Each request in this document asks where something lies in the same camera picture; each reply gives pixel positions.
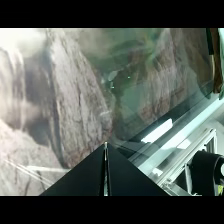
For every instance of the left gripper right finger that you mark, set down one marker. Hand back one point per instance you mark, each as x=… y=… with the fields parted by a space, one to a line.
x=133 y=181

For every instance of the silver frame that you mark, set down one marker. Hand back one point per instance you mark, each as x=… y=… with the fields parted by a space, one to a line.
x=186 y=150

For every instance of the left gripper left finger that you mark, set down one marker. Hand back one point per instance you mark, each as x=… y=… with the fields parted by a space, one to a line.
x=83 y=180

